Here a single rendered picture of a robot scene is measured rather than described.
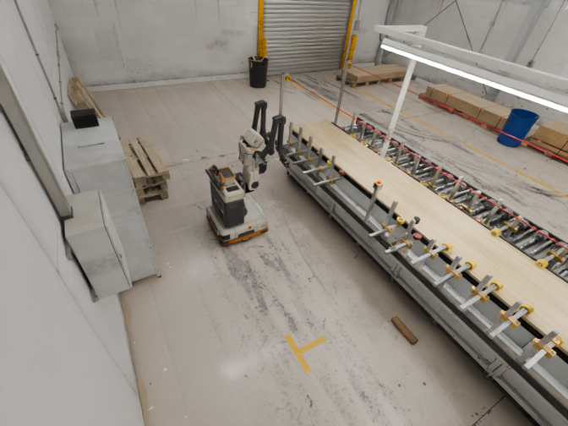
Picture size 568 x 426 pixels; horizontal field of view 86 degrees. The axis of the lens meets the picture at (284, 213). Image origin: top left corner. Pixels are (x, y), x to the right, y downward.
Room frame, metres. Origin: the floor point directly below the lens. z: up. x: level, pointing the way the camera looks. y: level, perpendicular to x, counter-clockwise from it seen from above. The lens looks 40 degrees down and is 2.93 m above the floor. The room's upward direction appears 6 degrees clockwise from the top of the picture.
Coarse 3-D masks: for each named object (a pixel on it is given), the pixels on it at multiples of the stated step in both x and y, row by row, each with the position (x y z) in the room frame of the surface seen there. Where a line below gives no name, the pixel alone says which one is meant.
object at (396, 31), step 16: (384, 32) 3.40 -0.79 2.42; (400, 32) 3.24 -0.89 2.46; (432, 48) 2.92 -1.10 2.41; (448, 48) 2.80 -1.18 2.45; (496, 64) 2.45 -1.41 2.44; (512, 64) 2.37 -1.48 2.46; (544, 80) 2.17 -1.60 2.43; (560, 80) 2.10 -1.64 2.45; (400, 96) 3.84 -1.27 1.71; (384, 144) 3.85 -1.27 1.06
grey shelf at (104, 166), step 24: (72, 144) 2.26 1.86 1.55; (120, 144) 2.33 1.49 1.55; (72, 168) 1.90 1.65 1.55; (96, 168) 1.98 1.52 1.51; (120, 168) 2.07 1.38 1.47; (120, 192) 2.04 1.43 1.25; (120, 216) 2.01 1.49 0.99; (120, 240) 1.97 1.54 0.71; (144, 240) 2.08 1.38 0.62; (144, 264) 2.04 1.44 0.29
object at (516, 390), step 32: (288, 160) 4.45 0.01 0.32; (320, 192) 3.70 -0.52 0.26; (352, 192) 3.15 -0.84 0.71; (352, 224) 3.07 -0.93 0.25; (384, 256) 2.56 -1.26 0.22; (416, 288) 2.13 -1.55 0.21; (448, 320) 1.77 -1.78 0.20; (480, 352) 1.47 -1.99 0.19; (512, 384) 1.21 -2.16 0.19; (544, 416) 0.98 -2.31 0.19
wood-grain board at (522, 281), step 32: (320, 128) 4.49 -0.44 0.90; (352, 160) 3.62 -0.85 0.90; (384, 160) 3.70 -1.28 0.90; (384, 192) 2.94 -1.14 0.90; (416, 192) 3.00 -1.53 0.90; (416, 224) 2.42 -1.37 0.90; (448, 224) 2.47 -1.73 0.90; (480, 224) 2.52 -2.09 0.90; (448, 256) 2.01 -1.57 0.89; (480, 256) 2.04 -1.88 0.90; (512, 256) 2.08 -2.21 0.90; (512, 288) 1.69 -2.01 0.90; (544, 288) 1.73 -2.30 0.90; (544, 320) 1.40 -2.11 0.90
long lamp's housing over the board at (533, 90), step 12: (396, 48) 3.20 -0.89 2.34; (408, 48) 3.10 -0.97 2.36; (420, 48) 3.06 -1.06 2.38; (432, 60) 2.86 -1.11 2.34; (444, 60) 2.78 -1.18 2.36; (456, 60) 2.74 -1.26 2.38; (468, 72) 2.57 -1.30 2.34; (480, 72) 2.51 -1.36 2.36; (492, 72) 2.46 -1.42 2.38; (504, 84) 2.33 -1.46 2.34; (516, 84) 2.27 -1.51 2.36; (528, 84) 2.24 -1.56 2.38; (540, 96) 2.12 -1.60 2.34; (552, 96) 2.08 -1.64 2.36; (564, 96) 2.04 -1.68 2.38
